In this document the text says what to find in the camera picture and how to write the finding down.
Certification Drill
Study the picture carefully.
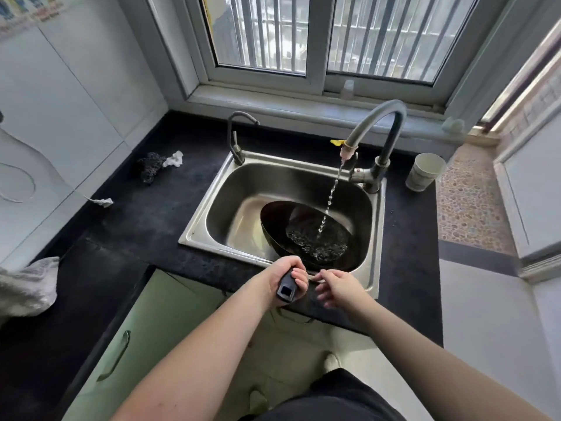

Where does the large steel faucet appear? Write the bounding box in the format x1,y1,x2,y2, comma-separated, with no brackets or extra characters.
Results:
340,99,408,194

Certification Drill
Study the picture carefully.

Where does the person's left white shoe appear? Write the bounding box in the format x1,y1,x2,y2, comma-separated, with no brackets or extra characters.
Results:
247,388,269,413

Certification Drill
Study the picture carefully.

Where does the person's left forearm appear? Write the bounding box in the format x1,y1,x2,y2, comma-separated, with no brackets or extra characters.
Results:
109,280,272,421

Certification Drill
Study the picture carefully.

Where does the thin dark gooseneck faucet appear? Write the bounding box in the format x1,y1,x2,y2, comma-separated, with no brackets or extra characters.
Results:
226,111,261,166

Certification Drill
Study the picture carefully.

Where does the white sliding door frame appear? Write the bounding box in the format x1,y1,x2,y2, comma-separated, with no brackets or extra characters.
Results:
493,109,561,284

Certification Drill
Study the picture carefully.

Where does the black wok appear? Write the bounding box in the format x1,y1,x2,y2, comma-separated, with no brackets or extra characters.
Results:
259,200,369,303

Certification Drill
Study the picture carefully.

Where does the colourful wall poster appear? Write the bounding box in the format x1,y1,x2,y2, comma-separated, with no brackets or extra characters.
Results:
0,0,67,40

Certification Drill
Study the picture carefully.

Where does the white window frame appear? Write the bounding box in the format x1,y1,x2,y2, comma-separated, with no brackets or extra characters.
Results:
116,0,561,127

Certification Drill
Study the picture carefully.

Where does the grey towel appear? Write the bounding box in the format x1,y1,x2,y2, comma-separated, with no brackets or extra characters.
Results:
0,256,60,320

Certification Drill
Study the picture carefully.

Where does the green sink cabinet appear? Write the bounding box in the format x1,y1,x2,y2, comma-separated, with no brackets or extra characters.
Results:
157,270,369,343

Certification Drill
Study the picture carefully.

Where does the person's left hand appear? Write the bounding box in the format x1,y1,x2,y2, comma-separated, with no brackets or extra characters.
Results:
256,255,310,308

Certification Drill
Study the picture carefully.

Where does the person's right hand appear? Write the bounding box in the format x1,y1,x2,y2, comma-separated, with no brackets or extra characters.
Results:
314,268,374,319

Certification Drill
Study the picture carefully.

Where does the dark steel wool scrubber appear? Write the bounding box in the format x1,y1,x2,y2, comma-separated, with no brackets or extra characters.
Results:
137,151,167,185

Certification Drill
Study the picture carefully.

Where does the white cable with plug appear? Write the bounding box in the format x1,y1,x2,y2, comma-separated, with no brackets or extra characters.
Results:
0,126,115,209

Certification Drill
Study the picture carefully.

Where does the stainless steel sink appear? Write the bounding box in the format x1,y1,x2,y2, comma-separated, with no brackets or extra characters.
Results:
178,149,387,299

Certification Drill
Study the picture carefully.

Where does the person's right forearm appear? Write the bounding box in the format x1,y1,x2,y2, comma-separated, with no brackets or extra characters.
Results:
349,298,553,421

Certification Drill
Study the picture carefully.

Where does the person's black clothing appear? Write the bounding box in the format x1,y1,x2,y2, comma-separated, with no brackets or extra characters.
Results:
238,368,406,421

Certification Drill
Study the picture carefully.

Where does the row of metal window bars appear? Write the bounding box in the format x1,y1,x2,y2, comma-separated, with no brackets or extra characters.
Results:
227,0,479,82

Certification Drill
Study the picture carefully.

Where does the white paper cup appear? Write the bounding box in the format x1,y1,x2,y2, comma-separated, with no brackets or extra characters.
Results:
404,153,448,192

